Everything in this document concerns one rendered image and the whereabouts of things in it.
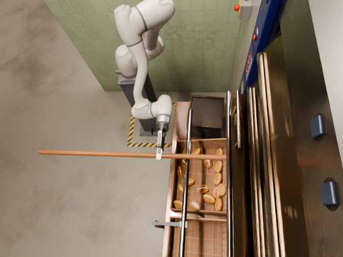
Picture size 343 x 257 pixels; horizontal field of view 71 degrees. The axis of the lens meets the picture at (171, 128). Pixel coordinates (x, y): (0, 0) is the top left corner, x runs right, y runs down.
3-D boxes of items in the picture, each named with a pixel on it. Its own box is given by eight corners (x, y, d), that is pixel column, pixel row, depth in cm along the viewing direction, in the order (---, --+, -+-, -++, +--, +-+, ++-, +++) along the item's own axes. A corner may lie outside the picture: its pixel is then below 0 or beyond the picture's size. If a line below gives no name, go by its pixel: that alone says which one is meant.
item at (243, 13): (248, 8, 158) (251, -6, 149) (249, 19, 154) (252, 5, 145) (237, 8, 159) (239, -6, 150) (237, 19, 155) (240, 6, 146)
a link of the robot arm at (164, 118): (171, 120, 160) (170, 128, 157) (157, 120, 161) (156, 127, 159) (169, 113, 151) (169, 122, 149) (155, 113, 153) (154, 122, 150)
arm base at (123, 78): (118, 64, 205) (116, 60, 199) (143, 63, 202) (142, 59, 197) (115, 82, 197) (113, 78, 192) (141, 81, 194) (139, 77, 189)
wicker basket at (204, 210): (233, 148, 206) (237, 136, 181) (234, 218, 183) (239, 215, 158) (177, 145, 213) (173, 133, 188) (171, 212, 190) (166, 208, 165)
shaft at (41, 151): (39, 154, 157) (37, 153, 155) (41, 150, 159) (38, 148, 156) (319, 164, 134) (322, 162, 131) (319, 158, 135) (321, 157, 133)
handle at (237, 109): (233, 95, 133) (236, 95, 133) (234, 151, 120) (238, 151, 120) (236, 89, 128) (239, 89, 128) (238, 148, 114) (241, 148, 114)
